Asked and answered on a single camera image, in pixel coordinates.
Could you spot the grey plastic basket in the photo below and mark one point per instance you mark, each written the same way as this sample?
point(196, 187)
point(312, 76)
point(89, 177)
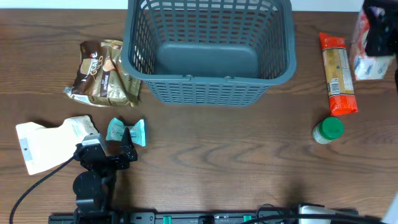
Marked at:
point(209, 52)

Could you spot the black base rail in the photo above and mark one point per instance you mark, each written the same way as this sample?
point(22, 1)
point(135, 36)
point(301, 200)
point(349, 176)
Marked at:
point(164, 218)

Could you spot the colourful tissue multipack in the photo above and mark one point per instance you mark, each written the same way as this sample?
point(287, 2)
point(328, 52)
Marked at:
point(366, 67)

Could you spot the cream paper pouch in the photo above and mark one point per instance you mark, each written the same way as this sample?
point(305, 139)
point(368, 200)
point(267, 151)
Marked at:
point(44, 148)

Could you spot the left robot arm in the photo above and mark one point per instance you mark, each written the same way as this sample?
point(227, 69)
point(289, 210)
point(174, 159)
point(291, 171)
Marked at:
point(94, 188)

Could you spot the green lid jar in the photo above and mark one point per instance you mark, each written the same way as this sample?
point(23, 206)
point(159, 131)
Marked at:
point(328, 130)

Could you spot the teal tissue pack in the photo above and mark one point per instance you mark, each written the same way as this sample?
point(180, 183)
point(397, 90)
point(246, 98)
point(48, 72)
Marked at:
point(116, 130)

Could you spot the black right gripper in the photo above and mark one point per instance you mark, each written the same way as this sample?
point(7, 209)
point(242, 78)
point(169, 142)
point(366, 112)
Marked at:
point(379, 37)

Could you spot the orange pasta packet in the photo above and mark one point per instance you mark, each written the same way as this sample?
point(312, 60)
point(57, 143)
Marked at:
point(339, 82)

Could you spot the gold brown coffee bag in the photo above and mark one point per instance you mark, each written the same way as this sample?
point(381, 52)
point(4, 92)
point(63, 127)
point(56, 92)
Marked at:
point(100, 78)

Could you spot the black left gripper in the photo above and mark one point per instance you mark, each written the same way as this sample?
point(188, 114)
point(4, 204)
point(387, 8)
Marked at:
point(109, 158)

